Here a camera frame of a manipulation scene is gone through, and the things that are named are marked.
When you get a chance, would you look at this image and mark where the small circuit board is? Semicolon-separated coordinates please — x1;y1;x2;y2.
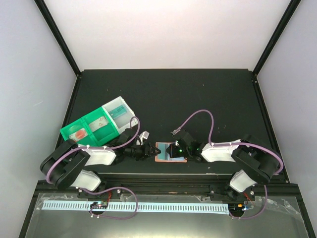
90;201;108;209

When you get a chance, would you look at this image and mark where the right black frame post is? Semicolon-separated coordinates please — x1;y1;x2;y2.
252;0;302;75

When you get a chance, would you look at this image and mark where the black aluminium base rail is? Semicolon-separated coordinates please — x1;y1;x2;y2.
34;174;302;203

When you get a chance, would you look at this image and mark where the left black frame post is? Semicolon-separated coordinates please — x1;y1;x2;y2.
34;0;81;77

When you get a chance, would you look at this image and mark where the white slotted cable duct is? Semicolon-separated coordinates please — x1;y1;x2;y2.
42;200;229;215

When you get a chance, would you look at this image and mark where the white plastic bin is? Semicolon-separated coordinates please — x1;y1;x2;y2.
102;96;135;134

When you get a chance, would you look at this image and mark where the green plastic bin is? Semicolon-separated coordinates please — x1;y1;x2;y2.
60;107;119;146

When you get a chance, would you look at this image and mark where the black frame post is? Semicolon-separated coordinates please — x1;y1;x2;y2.
252;0;302;75
34;0;81;77

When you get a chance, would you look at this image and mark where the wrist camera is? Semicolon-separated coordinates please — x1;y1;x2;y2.
136;131;150;145
171;127;182;135

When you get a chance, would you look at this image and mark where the pink leather card holder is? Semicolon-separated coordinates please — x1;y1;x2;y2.
155;142;187;163

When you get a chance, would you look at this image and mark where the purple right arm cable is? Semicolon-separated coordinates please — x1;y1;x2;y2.
173;110;283;220

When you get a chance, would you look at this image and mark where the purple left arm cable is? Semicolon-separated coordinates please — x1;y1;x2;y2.
46;116;141;220

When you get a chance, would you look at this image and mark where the teal card in bin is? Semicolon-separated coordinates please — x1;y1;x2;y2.
109;105;130;120

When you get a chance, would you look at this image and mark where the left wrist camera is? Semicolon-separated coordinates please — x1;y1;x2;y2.
136;131;150;145

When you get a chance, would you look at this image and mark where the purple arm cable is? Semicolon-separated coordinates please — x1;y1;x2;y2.
46;116;141;220
173;110;283;220

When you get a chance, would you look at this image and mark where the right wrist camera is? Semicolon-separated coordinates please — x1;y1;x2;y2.
171;127;182;135

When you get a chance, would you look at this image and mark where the red circle card in bin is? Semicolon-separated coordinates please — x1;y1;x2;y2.
69;128;88;142

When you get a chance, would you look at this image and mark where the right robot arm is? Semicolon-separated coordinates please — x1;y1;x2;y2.
165;130;284;201

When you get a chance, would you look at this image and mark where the grey card in bin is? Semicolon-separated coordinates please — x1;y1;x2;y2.
89;116;108;132

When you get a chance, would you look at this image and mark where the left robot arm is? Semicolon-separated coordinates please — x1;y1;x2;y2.
40;128;161;198

